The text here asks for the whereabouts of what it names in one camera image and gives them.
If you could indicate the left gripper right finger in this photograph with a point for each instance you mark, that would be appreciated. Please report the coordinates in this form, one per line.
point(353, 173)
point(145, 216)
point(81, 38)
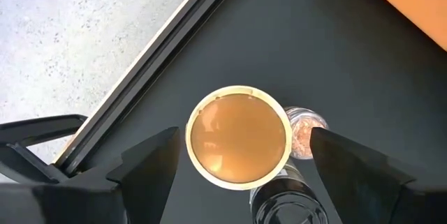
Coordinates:
point(356, 189)

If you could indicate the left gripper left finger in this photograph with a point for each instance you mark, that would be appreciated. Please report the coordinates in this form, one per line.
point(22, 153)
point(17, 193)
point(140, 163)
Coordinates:
point(150, 175)

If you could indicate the shrink-wrapped black-lid spice jar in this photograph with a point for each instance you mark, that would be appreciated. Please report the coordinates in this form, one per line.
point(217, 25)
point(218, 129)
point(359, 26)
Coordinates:
point(286, 203)

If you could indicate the gold-lid furikake jar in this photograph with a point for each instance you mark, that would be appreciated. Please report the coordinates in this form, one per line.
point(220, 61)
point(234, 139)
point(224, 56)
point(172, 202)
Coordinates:
point(239, 136)

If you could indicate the pink salt grinder jar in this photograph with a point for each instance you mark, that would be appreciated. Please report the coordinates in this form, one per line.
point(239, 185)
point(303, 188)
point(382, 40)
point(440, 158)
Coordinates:
point(304, 130)

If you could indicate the black table edge rail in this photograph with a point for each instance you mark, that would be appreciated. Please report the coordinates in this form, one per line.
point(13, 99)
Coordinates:
point(150, 67)

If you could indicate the black frame foot bracket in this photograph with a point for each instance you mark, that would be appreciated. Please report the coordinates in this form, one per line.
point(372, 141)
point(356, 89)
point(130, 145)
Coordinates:
point(35, 126)

